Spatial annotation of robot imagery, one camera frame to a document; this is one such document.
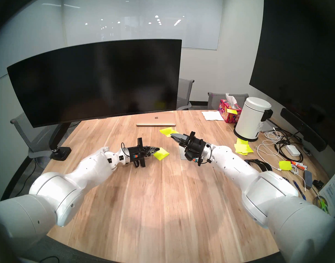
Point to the colourful floral tissue box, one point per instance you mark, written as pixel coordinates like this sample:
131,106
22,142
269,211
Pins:
227,114

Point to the clear tape roll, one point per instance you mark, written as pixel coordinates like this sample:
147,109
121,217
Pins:
316,202

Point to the small yellow sticky note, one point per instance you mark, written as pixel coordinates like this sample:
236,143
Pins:
231,111

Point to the grey rectangular block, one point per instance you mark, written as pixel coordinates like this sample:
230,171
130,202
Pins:
307,179

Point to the white printed paper sheet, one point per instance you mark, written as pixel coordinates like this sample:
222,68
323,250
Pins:
334,191

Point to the red white marker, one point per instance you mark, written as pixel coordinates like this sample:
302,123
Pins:
297,164

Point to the curved black monitor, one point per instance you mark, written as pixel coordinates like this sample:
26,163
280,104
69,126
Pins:
96,81

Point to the large black wall television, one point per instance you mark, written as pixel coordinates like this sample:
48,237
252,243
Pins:
298,59

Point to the white cylindrical trash bin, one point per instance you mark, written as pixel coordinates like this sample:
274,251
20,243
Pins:
251,120

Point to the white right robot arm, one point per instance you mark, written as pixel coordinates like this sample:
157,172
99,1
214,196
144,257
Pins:
252,177

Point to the white power adapter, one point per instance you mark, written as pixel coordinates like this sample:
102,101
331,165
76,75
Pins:
292,150

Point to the loose yellow sticky note pile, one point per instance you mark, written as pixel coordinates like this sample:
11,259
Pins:
243,148

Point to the glass wall whiteboard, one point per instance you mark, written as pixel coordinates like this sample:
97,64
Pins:
129,18

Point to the white box device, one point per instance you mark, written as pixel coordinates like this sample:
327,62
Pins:
267,126

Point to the white paper napkin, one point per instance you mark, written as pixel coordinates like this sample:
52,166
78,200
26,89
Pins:
212,116

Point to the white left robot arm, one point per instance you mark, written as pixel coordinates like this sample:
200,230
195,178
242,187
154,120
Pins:
74,177

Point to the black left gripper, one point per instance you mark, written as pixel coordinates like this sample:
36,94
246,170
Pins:
137,152

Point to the white tissue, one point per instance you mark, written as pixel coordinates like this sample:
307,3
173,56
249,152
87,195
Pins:
231,99

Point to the small black clip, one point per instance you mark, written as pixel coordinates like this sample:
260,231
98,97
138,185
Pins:
318,183

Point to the grey mesh office chair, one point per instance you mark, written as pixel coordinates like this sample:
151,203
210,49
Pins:
215,100
183,92
22,131

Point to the blue pen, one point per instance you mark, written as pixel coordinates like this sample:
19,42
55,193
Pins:
299,190

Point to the single yellow sticky note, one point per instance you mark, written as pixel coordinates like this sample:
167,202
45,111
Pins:
167,131

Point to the black video sound bar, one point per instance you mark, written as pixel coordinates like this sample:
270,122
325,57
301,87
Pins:
301,128

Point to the yellow sticky note pad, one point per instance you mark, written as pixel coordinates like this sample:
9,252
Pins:
162,154

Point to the rose gold laptop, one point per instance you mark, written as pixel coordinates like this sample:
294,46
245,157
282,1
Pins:
156,119

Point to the crumpled yellow sticky note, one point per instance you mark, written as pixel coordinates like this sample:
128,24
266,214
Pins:
285,165

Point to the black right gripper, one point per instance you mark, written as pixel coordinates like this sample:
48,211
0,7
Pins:
197,147

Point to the black frame stand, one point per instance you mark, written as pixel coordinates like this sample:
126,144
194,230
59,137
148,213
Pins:
256,163

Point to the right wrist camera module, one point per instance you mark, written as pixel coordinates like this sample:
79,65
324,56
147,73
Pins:
196,160

